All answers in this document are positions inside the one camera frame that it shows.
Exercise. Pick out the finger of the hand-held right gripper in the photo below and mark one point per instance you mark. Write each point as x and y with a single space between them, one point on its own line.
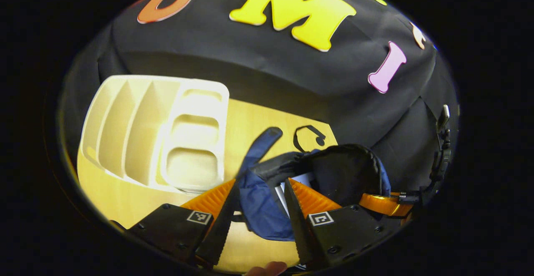
384 205

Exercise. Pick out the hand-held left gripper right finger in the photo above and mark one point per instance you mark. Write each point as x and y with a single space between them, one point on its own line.
298 230

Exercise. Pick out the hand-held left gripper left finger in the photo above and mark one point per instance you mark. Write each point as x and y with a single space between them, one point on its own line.
223 230

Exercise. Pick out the blue schoolbag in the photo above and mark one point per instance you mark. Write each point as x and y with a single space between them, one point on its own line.
263 209

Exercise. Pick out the book with dark figure cover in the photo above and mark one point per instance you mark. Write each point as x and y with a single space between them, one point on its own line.
302 181

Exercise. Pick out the black backdrop cloth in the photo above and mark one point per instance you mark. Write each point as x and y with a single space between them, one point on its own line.
250 54

